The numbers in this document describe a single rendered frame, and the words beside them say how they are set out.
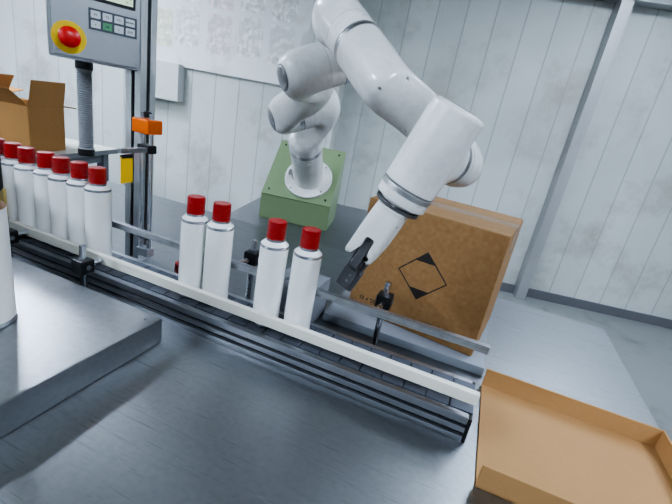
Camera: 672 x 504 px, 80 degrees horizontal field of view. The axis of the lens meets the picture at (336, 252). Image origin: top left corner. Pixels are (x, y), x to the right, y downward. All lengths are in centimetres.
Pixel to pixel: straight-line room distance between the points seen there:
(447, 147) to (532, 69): 320
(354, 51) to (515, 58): 307
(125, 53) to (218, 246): 49
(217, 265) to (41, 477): 40
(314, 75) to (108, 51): 43
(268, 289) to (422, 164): 35
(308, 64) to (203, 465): 76
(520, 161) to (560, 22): 103
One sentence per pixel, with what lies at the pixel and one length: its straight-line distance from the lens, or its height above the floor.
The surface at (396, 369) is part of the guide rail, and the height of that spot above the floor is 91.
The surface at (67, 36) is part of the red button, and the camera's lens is 102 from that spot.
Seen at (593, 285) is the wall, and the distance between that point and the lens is 425.
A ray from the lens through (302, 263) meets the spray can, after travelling 70.
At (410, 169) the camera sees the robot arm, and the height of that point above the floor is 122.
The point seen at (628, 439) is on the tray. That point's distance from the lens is 94.
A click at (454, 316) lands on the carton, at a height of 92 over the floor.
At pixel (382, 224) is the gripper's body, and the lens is 61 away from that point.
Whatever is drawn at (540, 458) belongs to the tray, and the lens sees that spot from 78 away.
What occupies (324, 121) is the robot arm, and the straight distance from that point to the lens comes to 136.
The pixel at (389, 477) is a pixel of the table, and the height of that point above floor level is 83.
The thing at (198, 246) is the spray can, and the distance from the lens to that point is 83.
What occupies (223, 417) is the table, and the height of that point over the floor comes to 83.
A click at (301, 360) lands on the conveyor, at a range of 75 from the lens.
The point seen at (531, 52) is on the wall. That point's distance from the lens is 378.
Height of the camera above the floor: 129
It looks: 19 degrees down
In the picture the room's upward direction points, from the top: 11 degrees clockwise
